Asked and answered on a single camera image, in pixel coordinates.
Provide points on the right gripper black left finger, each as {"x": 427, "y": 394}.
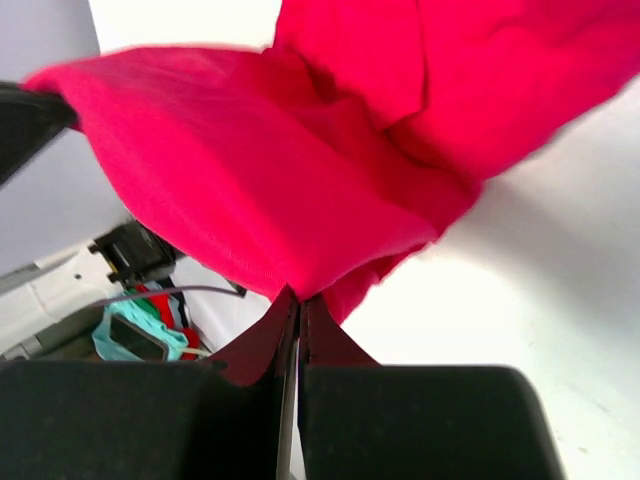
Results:
{"x": 263, "y": 346}

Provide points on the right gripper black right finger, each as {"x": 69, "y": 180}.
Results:
{"x": 323, "y": 343}

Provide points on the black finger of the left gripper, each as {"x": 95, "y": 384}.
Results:
{"x": 29, "y": 122}

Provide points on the red t shirt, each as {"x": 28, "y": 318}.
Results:
{"x": 358, "y": 137}

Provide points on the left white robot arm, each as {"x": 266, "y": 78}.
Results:
{"x": 38, "y": 296}

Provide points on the colourful clutter off table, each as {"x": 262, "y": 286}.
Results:
{"x": 148, "y": 322}

